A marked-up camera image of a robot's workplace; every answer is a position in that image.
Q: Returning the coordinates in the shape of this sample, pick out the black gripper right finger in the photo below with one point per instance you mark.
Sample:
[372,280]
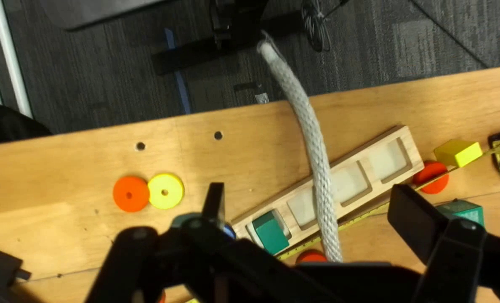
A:
[456,258]

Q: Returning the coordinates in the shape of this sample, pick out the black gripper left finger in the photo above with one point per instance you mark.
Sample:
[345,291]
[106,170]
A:
[165,263]

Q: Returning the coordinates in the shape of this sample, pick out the small green cube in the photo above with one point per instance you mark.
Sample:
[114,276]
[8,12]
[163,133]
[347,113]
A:
[269,234]

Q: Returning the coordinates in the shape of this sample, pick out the large green cube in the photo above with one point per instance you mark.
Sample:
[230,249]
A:
[461,211]

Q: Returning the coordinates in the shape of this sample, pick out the yellow cube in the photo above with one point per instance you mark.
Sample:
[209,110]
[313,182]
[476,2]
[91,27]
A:
[456,152]

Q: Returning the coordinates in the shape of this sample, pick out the wooden pallet with slots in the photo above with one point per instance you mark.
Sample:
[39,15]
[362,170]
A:
[411,153]

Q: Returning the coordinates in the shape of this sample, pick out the blue disc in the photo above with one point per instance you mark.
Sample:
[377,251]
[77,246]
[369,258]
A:
[227,231]

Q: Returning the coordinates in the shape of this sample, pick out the yellow disc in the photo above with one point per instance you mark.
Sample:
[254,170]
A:
[165,190]

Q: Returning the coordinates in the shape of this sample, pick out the orange disc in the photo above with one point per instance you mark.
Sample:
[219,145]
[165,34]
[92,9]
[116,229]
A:
[129,194]
[310,258]

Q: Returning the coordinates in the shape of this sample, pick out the red block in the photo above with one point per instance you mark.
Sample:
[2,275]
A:
[434,182]

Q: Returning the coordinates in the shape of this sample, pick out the dark rounded object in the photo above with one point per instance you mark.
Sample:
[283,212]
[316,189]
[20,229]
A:
[7,126]

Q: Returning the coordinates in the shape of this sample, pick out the black stand base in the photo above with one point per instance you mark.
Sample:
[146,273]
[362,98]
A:
[204,52]

